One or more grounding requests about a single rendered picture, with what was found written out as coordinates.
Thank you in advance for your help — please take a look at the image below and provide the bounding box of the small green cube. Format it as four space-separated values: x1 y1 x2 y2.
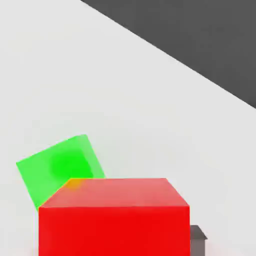
15 133 106 213

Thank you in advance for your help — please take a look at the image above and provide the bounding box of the small red cube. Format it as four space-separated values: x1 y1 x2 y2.
38 177 191 256

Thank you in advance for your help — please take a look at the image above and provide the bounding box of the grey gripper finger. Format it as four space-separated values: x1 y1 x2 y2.
189 224 209 256

